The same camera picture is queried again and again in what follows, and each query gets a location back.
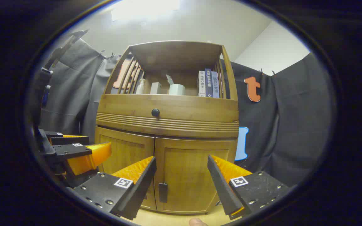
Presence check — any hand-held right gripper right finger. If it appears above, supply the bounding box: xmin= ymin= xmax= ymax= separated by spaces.
xmin=207 ymin=154 xmax=290 ymax=220

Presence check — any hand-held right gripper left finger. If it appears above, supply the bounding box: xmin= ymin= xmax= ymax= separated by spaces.
xmin=66 ymin=156 xmax=157 ymax=220

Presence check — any black door handle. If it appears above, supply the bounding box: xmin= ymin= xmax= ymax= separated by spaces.
xmin=158 ymin=183 xmax=168 ymax=203

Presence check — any wooden shoe cabinet door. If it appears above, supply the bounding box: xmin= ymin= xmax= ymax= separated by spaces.
xmin=95 ymin=126 xmax=157 ymax=211
xmin=154 ymin=137 xmax=238 ymax=215

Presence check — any wooden double-door shoe cabinet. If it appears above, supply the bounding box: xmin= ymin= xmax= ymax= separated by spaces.
xmin=95 ymin=40 xmax=239 ymax=215

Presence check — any wooden ribbed drawer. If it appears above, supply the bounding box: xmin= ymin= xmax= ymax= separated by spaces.
xmin=96 ymin=94 xmax=239 ymax=138

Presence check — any white book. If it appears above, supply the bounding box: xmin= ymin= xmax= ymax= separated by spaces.
xmin=197 ymin=71 xmax=206 ymax=97

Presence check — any pale green cup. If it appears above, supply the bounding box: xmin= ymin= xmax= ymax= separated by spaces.
xmin=168 ymin=84 xmax=186 ymax=96

